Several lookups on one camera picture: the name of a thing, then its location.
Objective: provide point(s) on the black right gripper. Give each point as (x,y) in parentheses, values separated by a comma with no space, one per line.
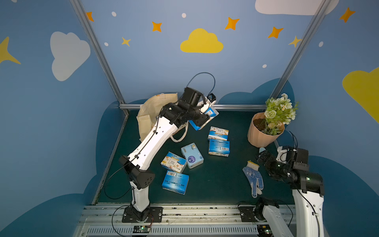
(265,158)

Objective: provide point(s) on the tissue pack cream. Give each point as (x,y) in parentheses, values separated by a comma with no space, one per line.
(174,163)
(218,133)

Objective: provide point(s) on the blue dotted work glove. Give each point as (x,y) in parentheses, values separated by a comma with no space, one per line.
(254,177)

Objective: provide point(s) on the beige canvas tote bag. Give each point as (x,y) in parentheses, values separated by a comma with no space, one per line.
(149,111)

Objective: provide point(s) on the potted green white flowers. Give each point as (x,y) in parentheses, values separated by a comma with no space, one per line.
(267,126)

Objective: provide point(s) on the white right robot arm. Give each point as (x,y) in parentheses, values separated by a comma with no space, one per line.
(308,193)

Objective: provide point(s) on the tissue pack cream top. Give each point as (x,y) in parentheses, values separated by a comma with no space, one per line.
(218,133)

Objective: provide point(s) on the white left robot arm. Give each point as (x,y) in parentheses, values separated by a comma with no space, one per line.
(136,165)

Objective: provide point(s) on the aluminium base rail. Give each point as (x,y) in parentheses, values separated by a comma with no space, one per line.
(202,220)

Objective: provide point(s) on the light blue tissue pack purple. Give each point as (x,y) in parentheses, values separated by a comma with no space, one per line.
(192,155)

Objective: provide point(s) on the blue tissue pack barcode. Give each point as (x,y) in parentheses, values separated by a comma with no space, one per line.
(219,148)

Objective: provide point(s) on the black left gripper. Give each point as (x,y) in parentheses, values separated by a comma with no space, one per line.
(200,119)

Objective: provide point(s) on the tissue pack cream front left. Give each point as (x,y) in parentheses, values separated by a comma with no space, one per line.
(174,163)

